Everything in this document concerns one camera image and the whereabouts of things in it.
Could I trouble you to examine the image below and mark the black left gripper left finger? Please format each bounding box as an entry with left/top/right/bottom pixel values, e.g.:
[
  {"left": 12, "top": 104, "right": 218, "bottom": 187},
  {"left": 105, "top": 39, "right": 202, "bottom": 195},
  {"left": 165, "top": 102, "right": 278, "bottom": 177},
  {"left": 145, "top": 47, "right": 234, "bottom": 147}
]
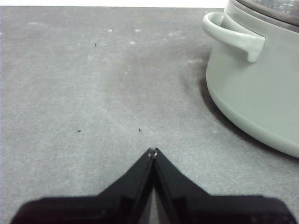
[{"left": 10, "top": 147, "right": 155, "bottom": 224}]

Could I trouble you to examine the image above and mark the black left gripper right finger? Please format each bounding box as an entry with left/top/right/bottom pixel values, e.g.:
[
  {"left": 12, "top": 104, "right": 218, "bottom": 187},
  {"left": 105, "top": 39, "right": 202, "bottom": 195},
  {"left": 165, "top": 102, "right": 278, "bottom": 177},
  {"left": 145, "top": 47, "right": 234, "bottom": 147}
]
[{"left": 153, "top": 147, "right": 294, "bottom": 224}]

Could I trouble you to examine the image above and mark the glass lid with green knob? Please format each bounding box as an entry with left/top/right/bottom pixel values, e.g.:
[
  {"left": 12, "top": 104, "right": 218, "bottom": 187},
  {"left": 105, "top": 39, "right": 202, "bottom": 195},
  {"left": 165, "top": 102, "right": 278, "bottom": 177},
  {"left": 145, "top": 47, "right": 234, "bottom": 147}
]
[{"left": 230, "top": 0, "right": 299, "bottom": 30}]

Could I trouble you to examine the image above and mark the pale green electric pot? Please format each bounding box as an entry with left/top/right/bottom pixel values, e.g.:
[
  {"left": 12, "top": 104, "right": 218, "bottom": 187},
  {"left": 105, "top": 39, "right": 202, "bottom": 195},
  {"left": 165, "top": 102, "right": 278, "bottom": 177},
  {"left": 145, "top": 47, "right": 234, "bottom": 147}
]
[{"left": 202, "top": 0, "right": 299, "bottom": 160}]

